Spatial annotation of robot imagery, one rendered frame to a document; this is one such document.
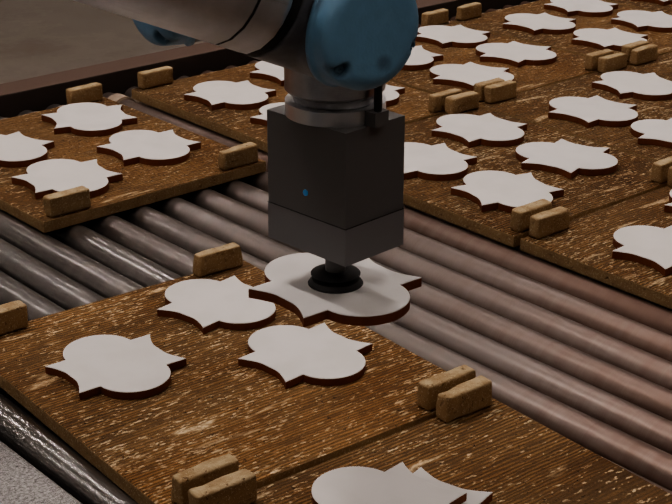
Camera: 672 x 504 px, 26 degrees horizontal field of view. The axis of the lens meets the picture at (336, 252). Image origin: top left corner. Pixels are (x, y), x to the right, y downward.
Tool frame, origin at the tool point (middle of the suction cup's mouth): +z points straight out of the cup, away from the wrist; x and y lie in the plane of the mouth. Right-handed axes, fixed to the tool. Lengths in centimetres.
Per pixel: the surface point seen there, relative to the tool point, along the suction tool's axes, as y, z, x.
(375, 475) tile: -2.7, 15.9, -2.0
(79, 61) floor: 417, 112, -265
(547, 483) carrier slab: -10.9, 18.4, -14.4
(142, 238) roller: 61, 20, -27
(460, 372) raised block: 4.2, 15.7, -20.6
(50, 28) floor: 473, 112, -289
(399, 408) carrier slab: 6.8, 18.4, -15.1
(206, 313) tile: 34.0, 17.5, -14.7
